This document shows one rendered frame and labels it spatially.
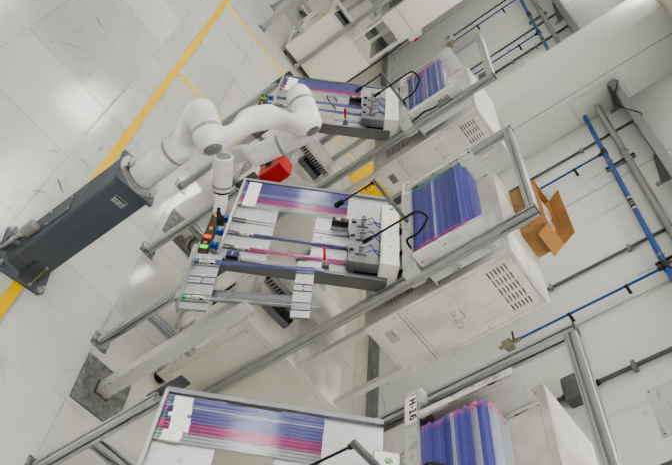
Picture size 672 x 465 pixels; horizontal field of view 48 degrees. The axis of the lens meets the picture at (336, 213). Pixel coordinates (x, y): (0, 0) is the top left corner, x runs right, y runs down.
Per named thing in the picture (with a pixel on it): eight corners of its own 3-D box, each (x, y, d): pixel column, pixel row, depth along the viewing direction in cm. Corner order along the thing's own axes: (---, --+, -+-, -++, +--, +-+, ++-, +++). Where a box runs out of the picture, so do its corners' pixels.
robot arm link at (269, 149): (273, 123, 316) (209, 153, 319) (276, 140, 302) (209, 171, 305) (283, 140, 320) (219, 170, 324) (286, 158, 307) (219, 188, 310)
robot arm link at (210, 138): (187, 129, 288) (197, 163, 281) (187, 110, 278) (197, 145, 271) (311, 107, 302) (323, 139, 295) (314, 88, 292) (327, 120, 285)
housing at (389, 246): (374, 290, 313) (380, 263, 306) (377, 229, 355) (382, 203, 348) (394, 293, 313) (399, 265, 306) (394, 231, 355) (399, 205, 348)
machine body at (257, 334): (145, 378, 345) (247, 318, 323) (182, 288, 405) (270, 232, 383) (238, 461, 369) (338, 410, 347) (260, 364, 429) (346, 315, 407)
